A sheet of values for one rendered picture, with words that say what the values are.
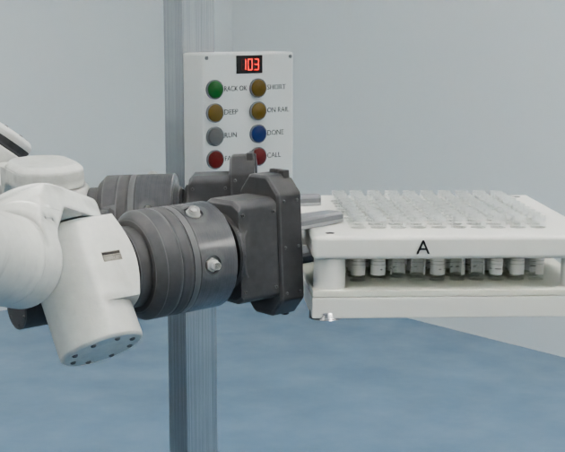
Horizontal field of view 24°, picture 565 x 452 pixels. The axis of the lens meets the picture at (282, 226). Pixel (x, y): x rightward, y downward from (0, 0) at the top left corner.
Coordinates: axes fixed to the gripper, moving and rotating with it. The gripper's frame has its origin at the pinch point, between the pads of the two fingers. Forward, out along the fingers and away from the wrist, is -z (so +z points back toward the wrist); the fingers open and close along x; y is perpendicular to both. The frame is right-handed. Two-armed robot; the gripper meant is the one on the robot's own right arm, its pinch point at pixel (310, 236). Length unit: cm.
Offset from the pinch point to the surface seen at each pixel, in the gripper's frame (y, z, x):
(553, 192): -233, -301, 50
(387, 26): -321, -300, -13
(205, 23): -84, -47, -18
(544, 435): -169, -223, 110
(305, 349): -295, -230, 108
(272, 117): -78, -55, -3
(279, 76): -77, -56, -10
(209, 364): -85, -45, 37
